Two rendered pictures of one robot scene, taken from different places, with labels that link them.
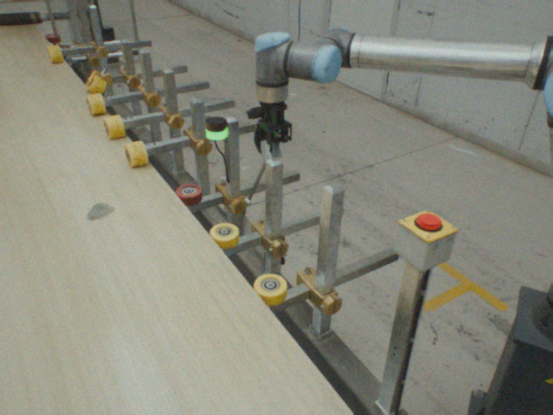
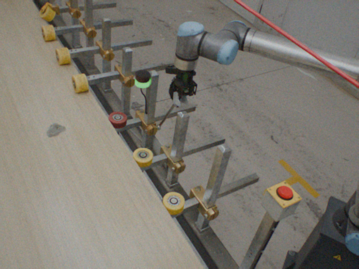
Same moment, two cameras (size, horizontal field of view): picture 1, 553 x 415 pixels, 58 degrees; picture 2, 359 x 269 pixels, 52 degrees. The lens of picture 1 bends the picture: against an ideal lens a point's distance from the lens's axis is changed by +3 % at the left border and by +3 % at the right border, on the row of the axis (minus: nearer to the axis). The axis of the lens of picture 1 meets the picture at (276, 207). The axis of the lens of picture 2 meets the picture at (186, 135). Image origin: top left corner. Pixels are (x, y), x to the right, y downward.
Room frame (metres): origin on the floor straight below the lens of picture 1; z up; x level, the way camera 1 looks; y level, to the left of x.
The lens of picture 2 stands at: (0.06, 0.10, 1.96)
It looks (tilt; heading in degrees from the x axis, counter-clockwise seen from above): 42 degrees down; 354
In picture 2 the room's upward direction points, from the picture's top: 11 degrees clockwise
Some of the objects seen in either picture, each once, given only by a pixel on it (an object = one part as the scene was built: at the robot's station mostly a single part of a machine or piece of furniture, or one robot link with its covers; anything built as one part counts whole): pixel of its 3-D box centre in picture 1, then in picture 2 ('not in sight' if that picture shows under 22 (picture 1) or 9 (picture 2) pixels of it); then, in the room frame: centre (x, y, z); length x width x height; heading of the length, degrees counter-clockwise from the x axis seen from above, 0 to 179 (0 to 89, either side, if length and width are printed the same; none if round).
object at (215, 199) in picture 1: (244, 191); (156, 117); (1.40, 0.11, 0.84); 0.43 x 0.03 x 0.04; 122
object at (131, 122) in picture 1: (176, 112); (109, 47); (1.81, 0.40, 0.95); 0.50 x 0.04 x 0.04; 122
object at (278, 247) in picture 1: (269, 238); (172, 158); (1.14, 0.02, 0.84); 0.13 x 0.06 x 0.05; 32
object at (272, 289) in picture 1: (270, 300); (172, 209); (0.88, 0.01, 0.85); 0.08 x 0.08 x 0.11
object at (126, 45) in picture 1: (134, 93); (75, 21); (2.19, 0.67, 0.88); 0.03 x 0.03 x 0.48; 32
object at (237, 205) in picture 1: (230, 198); (145, 122); (1.35, 0.15, 0.85); 0.13 x 0.06 x 0.05; 32
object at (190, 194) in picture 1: (190, 204); (117, 126); (1.30, 0.28, 0.85); 0.08 x 0.08 x 0.11
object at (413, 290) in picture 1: (403, 342); (256, 251); (0.69, -0.26, 0.93); 0.05 x 0.04 x 0.45; 32
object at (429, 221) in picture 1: (428, 223); (285, 192); (0.69, -0.26, 1.22); 0.04 x 0.04 x 0.02
